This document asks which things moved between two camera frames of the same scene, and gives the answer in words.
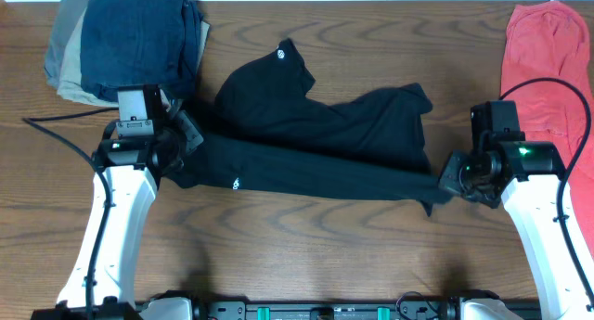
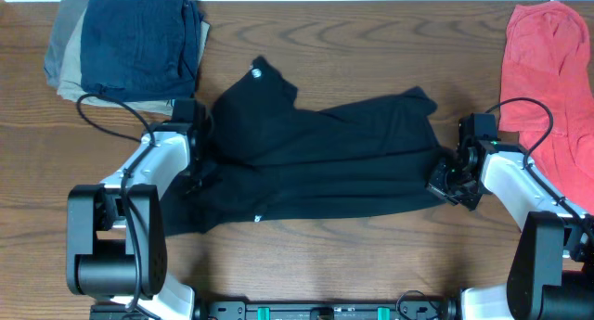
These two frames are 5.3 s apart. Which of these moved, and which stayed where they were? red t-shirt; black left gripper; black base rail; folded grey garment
Moved: black left gripper
Stayed: folded grey garment; red t-shirt; black base rail
